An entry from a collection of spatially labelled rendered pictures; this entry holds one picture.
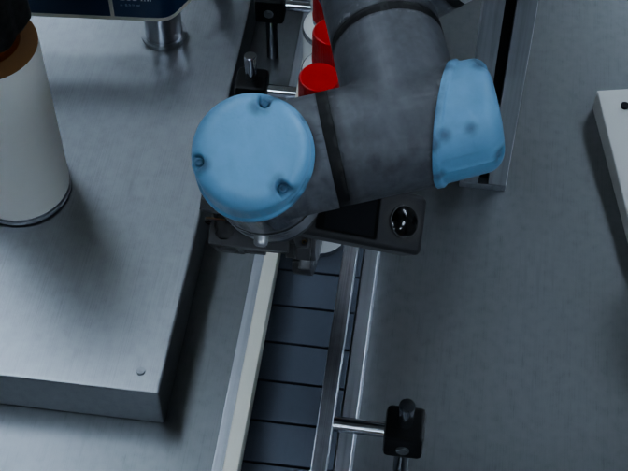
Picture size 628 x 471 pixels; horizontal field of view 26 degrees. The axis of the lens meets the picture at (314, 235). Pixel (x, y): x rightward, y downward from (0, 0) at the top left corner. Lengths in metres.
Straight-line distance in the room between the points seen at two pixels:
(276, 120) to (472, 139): 0.12
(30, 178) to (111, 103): 0.17
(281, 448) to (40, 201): 0.32
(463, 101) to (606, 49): 0.66
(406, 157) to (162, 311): 0.41
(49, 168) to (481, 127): 0.50
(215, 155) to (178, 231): 0.42
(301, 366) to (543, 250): 0.28
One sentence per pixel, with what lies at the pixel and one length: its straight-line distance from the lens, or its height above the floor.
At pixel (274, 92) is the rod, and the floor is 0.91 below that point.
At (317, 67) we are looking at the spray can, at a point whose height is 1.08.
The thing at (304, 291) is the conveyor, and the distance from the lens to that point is 1.19.
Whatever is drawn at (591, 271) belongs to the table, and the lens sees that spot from 1.29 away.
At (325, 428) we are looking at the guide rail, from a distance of 1.03.
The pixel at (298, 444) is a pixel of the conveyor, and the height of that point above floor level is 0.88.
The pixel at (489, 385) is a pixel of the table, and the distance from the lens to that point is 1.21.
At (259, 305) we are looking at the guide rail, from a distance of 1.14.
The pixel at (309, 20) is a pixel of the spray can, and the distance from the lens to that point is 1.18.
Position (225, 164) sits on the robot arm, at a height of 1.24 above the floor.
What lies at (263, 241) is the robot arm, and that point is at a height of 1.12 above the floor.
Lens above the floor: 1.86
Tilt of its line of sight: 53 degrees down
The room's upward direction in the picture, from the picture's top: straight up
